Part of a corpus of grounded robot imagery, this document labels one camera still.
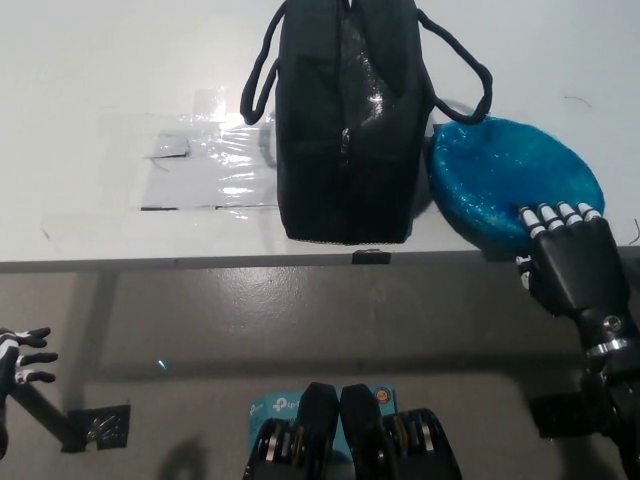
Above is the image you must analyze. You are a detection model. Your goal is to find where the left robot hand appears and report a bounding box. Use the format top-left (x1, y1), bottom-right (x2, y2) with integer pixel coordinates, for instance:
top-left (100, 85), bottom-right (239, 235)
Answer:
top-left (0, 327), bottom-right (59, 401)

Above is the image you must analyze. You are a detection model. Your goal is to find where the teal tp-link box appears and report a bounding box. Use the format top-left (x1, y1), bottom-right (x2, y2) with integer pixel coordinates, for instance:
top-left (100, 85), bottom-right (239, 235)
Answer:
top-left (248, 384), bottom-right (399, 464)

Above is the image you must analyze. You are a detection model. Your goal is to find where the blue plastic-wrapped plate stack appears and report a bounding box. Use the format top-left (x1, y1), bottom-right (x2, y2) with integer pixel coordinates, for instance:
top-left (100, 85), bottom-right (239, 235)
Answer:
top-left (428, 115), bottom-right (607, 251)

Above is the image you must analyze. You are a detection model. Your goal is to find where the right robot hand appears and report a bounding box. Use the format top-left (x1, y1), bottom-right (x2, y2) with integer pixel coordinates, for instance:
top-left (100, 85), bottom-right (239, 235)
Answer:
top-left (514, 201), bottom-right (632, 351)

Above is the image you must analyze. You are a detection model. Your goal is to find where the small black tape strip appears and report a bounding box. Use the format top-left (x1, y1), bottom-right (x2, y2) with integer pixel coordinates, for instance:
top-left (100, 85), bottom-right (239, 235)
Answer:
top-left (352, 248), bottom-right (391, 265)

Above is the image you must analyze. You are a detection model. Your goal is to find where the black fabric tote bag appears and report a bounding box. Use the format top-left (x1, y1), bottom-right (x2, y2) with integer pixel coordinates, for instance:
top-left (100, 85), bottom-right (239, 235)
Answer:
top-left (239, 0), bottom-right (494, 246)

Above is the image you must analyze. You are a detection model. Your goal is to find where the clear plastic sheet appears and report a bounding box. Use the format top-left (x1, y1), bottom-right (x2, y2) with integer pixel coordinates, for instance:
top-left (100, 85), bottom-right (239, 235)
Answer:
top-left (42, 87), bottom-right (281, 241)

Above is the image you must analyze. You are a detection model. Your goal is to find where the black table leg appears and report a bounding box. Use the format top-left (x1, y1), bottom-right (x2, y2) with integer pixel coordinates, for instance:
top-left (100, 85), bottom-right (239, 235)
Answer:
top-left (9, 383), bottom-right (74, 447)

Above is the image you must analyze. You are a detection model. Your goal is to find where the grey paper patch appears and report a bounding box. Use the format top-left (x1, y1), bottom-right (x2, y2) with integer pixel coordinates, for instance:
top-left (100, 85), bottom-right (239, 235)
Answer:
top-left (143, 130), bottom-right (192, 160)

